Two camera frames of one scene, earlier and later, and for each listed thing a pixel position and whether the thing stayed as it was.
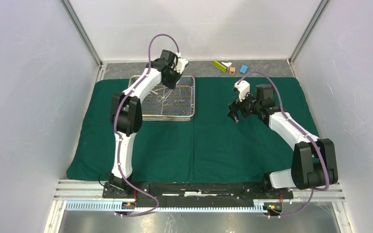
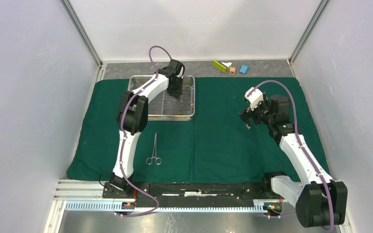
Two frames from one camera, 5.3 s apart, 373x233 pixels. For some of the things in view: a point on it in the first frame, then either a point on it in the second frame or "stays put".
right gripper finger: [232, 112] to [246, 118]
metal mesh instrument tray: [163, 103] stays put
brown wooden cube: [232, 71] stays put
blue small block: [244, 69] stays put
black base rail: [195, 192] stays put
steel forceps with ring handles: [160, 98] to [158, 160]
